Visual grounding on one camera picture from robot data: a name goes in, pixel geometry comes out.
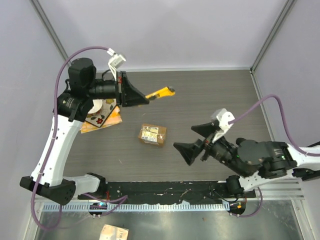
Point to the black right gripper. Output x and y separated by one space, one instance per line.
189 150

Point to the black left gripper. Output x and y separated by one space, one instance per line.
130 96

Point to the yellow utility knife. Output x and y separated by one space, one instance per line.
167 91

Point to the brown cardboard express box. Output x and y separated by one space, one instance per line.
152 134

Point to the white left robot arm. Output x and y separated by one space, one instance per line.
70 111

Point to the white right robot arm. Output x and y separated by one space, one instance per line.
254 163

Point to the orange checkered cloth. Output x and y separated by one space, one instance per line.
113 119

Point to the white floral bowl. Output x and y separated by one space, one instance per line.
97 105

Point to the floral square plate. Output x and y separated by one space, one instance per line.
100 117

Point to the pink paper packet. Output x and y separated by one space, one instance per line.
110 232

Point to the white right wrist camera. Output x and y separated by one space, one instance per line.
221 119

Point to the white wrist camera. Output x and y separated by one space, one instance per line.
221 119
115 61

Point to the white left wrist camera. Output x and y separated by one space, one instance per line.
115 61

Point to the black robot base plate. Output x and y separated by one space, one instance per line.
168 192

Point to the white slotted cable duct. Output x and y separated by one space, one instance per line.
93 206

